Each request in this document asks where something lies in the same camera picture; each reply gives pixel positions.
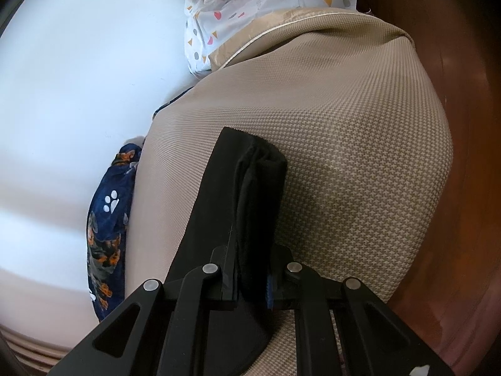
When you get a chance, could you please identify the beige woven bed cover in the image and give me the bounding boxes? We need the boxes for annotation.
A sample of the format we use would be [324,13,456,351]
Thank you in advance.
[117,8,455,376]

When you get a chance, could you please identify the navy dog print blanket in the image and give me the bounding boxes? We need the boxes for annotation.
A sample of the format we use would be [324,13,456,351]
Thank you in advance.
[86,144,144,322]

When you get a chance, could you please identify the black pants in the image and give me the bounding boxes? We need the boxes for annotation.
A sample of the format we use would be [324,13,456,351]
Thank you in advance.
[157,126,289,376]

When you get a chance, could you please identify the white triangle print sheet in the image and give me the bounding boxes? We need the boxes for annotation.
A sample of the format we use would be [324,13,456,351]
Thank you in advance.
[163,0,359,73]

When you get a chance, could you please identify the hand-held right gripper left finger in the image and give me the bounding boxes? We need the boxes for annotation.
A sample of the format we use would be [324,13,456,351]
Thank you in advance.
[47,223,240,376]

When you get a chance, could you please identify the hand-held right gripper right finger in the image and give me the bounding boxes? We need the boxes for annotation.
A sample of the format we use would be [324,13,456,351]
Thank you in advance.
[266,243,455,376]

